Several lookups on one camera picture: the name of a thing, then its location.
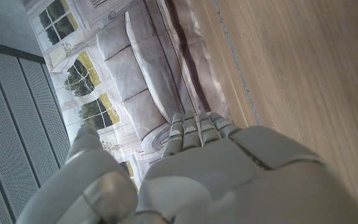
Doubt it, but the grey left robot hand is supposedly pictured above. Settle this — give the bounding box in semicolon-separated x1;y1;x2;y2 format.
16;109;358;224

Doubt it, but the printed sofa room backdrop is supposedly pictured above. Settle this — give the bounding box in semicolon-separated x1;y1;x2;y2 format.
22;0;260;190

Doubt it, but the grey perforated panel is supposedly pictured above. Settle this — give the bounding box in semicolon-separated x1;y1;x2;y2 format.
0;39;71;224

